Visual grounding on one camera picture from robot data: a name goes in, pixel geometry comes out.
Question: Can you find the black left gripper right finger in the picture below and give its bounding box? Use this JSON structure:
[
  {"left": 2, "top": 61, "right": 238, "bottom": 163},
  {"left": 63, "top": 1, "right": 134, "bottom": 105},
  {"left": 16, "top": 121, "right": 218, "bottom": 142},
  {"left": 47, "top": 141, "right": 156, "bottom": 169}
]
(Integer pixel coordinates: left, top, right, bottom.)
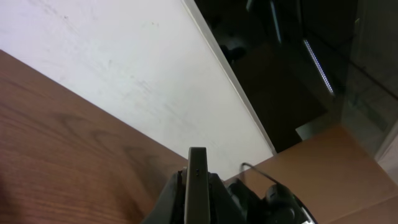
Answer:
[{"left": 208, "top": 173, "right": 246, "bottom": 224}]

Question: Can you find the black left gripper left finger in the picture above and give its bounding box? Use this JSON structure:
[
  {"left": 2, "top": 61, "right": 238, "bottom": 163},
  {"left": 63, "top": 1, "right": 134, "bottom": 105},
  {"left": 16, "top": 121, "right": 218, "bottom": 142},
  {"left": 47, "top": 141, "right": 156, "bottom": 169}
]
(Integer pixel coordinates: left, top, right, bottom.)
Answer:
[{"left": 141, "top": 171, "right": 185, "bottom": 224}]

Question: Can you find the brown cardboard box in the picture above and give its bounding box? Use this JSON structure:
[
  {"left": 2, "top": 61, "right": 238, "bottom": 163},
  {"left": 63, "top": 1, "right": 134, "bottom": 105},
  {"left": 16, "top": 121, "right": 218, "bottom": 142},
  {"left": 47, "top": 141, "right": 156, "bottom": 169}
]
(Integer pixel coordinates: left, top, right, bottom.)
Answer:
[{"left": 237, "top": 125, "right": 397, "bottom": 224}]

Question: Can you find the dark window with frame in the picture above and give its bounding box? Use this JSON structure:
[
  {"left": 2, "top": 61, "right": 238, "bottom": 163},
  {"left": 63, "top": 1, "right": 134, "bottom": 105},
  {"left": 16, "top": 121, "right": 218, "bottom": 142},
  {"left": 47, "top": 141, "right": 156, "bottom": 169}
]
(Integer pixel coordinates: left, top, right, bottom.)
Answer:
[{"left": 184, "top": 0, "right": 397, "bottom": 157}]

